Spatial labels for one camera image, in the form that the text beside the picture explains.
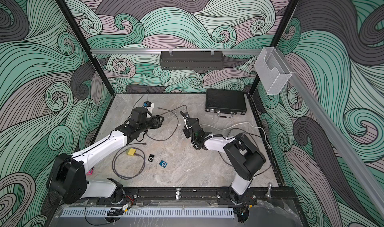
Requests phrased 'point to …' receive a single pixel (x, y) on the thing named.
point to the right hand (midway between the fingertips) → (186, 125)
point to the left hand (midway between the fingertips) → (160, 116)
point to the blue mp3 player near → (163, 163)
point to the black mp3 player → (150, 158)
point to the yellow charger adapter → (131, 151)
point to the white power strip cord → (239, 123)
